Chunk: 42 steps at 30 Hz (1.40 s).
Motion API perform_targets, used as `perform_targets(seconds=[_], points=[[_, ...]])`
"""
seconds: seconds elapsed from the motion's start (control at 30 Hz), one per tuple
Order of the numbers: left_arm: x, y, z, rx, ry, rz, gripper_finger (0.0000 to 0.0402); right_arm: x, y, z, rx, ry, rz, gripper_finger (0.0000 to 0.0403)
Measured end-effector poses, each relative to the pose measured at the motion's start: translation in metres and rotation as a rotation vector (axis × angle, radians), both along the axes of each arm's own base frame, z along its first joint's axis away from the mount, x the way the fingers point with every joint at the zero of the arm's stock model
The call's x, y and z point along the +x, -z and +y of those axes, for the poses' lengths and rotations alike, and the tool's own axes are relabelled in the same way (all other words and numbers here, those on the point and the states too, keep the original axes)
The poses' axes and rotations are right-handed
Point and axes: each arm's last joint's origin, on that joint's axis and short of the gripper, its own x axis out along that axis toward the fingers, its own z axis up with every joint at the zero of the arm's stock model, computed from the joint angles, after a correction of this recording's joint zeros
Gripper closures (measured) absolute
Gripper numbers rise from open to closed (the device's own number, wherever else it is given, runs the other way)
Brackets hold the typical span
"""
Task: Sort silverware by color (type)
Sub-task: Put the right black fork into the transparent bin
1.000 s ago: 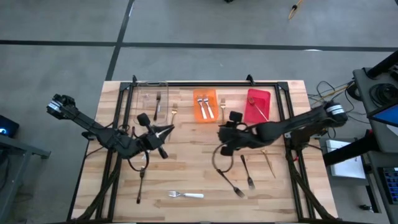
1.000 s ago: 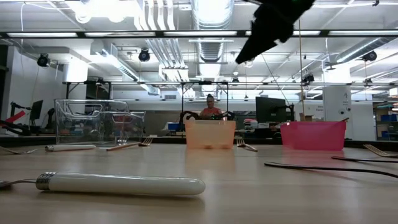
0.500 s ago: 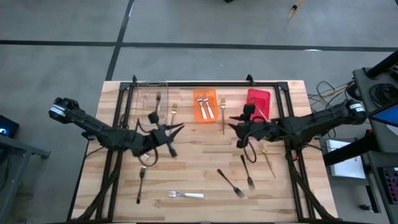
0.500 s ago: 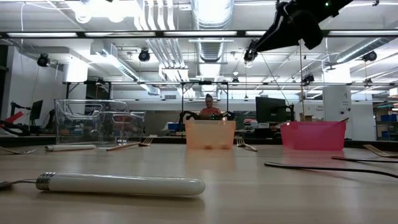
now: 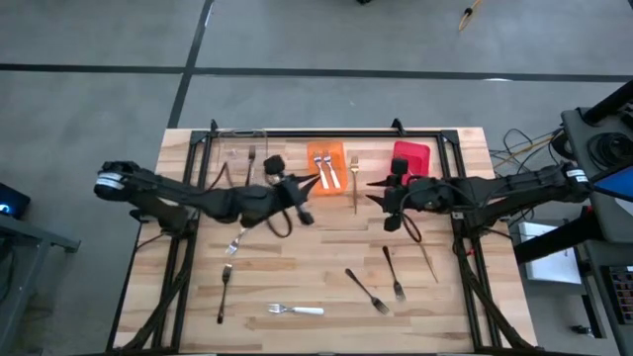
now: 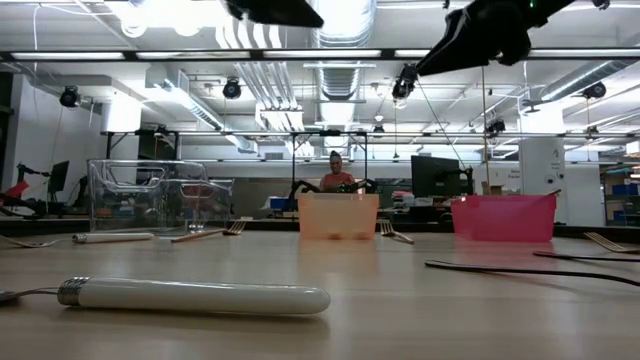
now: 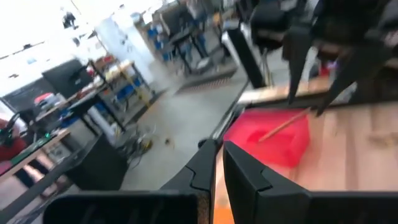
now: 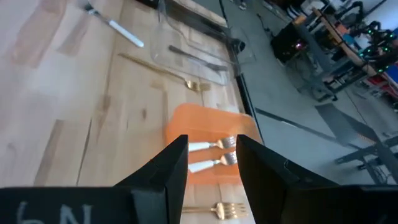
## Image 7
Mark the grey desk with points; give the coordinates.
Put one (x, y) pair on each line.
(77, 137)

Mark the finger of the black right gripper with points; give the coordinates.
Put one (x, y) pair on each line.
(357, 71)
(295, 56)

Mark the gold fork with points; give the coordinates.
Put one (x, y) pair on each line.
(280, 127)

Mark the red plastic bin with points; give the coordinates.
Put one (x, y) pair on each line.
(280, 152)

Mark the wooden workbench with black legs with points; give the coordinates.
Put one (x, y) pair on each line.
(84, 102)

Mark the black floor mat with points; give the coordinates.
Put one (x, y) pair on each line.
(205, 82)

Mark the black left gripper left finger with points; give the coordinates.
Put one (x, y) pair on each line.
(202, 174)

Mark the black office chair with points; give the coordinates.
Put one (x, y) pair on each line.
(269, 18)

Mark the black monitor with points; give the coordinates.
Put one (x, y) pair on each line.
(65, 79)

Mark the orange plastic bin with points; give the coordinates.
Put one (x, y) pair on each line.
(218, 214)

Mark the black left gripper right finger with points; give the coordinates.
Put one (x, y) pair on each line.
(248, 193)

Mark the black cabinet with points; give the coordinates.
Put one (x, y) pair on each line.
(96, 168)

